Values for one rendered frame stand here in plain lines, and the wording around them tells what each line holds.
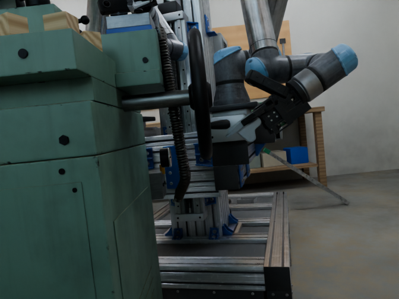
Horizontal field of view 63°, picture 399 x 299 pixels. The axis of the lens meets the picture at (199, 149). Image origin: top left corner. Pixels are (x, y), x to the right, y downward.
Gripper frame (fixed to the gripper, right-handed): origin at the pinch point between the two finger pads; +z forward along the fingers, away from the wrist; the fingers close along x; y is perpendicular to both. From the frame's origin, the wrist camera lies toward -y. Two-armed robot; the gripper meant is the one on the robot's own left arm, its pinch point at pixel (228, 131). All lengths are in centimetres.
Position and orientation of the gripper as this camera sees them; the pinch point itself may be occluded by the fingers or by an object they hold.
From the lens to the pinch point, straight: 81.9
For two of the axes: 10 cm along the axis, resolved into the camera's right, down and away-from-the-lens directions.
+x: 0.1, -0.6, 10.0
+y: 5.9, 8.1, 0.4
